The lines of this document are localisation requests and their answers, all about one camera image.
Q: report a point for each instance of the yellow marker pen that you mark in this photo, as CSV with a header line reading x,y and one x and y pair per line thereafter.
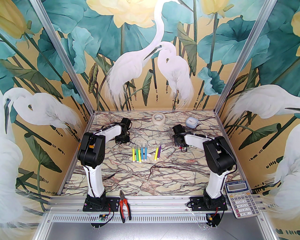
x,y
133,155
156,154
139,157

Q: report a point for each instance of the purple marker pen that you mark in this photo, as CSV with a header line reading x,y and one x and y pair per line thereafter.
x,y
159,151

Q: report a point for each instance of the light blue marker pen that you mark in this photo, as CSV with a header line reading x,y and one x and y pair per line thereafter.
x,y
145,153

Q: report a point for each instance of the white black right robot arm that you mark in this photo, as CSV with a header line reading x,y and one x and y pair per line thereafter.
x,y
216,182

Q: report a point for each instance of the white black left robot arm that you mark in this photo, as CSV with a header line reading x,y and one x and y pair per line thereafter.
x,y
95,180

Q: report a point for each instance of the small blue white round box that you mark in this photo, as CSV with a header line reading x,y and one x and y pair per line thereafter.
x,y
191,122

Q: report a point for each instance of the beige masking tape roll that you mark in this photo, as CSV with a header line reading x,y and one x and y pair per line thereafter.
x,y
159,122

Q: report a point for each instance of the small green circuit board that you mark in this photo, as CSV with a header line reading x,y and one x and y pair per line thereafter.
x,y
101,218

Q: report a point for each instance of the grey desk calculator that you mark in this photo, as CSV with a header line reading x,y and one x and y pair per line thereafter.
x,y
243,206

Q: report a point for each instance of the perforated grey metal panel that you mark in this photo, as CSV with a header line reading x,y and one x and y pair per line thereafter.
x,y
152,232

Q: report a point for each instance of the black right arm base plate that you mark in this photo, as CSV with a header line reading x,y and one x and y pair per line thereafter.
x,y
195,202

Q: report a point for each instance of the aluminium frame rail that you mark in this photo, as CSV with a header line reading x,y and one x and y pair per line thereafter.
x,y
164,202

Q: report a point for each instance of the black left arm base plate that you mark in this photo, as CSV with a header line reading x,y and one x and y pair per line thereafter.
x,y
112,202

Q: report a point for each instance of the black mount with yellow connector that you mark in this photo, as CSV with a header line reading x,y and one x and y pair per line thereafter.
x,y
212,219

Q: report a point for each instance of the aluminium frame post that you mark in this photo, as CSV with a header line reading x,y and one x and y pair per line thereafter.
x,y
64,56
243,56

